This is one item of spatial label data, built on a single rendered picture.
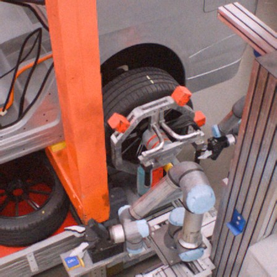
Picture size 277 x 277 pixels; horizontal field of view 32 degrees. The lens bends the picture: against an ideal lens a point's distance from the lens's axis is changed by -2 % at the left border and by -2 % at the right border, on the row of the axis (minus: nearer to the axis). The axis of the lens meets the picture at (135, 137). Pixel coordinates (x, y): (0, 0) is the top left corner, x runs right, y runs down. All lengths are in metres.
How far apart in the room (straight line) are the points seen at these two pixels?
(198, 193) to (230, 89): 2.80
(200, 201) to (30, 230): 1.42
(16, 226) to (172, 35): 1.50
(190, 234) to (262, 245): 0.32
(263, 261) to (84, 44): 1.16
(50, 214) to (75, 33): 1.43
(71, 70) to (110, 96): 0.78
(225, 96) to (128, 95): 1.94
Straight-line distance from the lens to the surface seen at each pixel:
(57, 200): 3.13
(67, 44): 2.00
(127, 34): 2.82
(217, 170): 3.95
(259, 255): 2.11
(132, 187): 3.49
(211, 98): 4.54
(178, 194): 3.58
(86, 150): 2.45
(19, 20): 3.73
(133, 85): 2.82
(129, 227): 2.09
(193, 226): 2.15
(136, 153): 3.11
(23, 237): 3.14
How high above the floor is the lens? 3.01
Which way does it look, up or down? 47 degrees down
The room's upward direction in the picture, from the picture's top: straight up
